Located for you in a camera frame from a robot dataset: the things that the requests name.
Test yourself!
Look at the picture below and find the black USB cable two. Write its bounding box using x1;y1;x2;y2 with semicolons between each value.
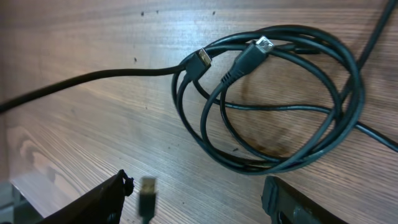
136;24;398;224

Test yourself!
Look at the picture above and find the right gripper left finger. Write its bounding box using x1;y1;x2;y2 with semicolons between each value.
39;169;134;224

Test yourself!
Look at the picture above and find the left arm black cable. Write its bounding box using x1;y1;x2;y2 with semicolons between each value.
0;65;187;114

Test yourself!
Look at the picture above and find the black USB cable one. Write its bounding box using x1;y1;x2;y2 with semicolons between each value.
198;24;398;175

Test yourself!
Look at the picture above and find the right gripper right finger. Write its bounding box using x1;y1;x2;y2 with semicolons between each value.
261;175;347;224

